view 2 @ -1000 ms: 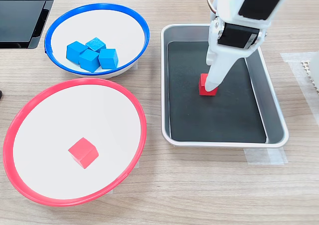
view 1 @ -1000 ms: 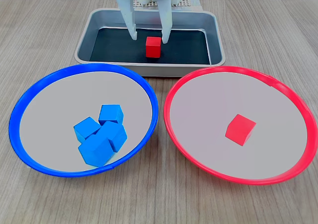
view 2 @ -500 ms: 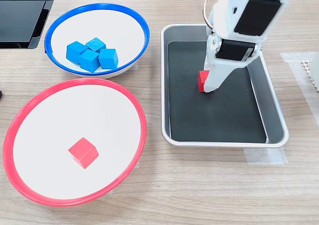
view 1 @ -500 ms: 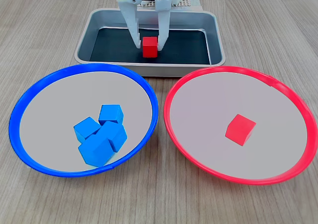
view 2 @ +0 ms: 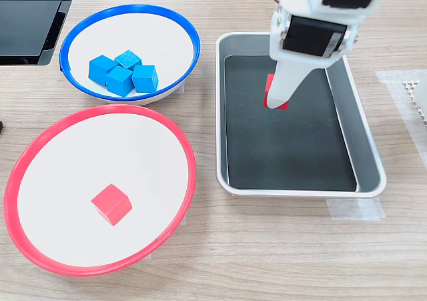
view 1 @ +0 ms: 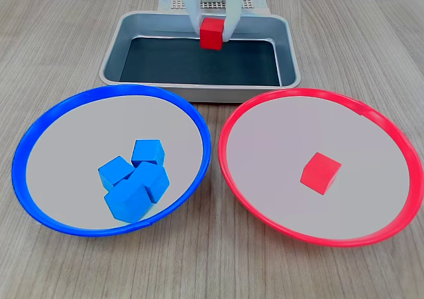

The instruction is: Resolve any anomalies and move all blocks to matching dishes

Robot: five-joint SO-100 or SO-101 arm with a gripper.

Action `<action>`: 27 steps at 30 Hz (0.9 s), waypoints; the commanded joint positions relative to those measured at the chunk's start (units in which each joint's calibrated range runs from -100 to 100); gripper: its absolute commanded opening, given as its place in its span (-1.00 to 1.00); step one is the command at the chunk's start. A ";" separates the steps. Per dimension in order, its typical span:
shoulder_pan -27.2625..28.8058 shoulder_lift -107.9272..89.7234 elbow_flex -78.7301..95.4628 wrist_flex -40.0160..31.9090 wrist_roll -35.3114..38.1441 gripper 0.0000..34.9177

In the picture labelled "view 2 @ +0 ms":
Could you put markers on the red cube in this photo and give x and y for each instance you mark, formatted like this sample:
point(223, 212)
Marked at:
point(111, 204)
point(270, 82)

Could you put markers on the white plate blue rim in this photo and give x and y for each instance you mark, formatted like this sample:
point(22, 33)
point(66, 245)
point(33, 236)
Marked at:
point(133, 34)

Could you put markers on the black tray mat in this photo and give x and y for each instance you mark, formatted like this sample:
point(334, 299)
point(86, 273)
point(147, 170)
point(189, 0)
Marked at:
point(283, 161)

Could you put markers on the clear tape strip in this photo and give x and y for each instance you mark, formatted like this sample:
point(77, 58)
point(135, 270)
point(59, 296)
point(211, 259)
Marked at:
point(353, 211)
point(183, 88)
point(393, 80)

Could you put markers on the pale perforated plate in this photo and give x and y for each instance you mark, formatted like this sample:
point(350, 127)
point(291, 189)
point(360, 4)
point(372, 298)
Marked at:
point(413, 92)

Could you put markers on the steel tray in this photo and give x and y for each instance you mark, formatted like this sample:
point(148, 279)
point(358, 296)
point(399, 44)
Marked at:
point(367, 167)

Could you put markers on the blue cube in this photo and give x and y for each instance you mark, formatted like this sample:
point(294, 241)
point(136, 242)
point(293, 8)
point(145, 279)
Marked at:
point(99, 69)
point(128, 59)
point(145, 79)
point(118, 80)

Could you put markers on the white plate red rim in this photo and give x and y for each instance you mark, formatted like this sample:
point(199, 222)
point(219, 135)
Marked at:
point(66, 167)

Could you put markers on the small dark object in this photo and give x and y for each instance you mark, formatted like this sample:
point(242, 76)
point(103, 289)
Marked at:
point(1, 127)

